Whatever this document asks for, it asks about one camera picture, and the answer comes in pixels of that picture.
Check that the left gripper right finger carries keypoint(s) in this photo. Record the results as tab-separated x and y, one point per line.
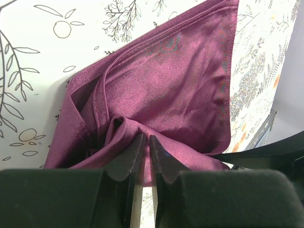
221	199

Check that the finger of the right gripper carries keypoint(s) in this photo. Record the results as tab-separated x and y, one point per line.
272	156

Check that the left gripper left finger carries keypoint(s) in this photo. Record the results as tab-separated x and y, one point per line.
109	197

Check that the purple cloth napkin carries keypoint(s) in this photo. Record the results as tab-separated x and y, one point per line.
172	82

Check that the aluminium frame rail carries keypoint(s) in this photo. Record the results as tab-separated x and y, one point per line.
260	137

